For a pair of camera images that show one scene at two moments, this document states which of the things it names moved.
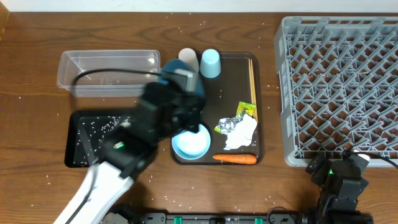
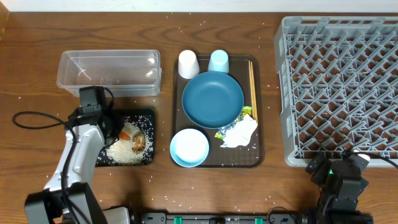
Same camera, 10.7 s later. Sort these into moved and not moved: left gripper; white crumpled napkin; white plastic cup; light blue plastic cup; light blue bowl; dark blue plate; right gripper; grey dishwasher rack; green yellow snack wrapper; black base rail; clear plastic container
Moved: left gripper; green yellow snack wrapper; light blue plastic cup; dark blue plate; light blue bowl
Not moved: right gripper; white crumpled napkin; black base rail; white plastic cup; clear plastic container; grey dishwasher rack
